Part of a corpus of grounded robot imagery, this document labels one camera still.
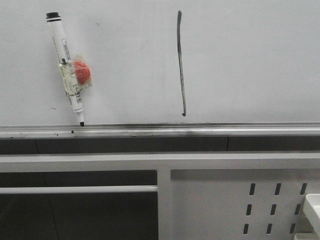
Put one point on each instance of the white plastic bin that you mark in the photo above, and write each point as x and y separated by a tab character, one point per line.
312	210

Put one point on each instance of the white metal slotted frame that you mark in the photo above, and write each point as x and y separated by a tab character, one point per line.
179	196

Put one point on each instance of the aluminium whiteboard tray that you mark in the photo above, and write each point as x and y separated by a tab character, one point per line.
161	130

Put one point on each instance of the white black whiteboard marker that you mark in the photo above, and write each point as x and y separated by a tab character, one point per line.
66	65

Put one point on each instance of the red round magnet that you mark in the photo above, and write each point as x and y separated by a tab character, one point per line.
82	72

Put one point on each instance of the white whiteboard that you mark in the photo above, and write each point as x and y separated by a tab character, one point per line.
164	61

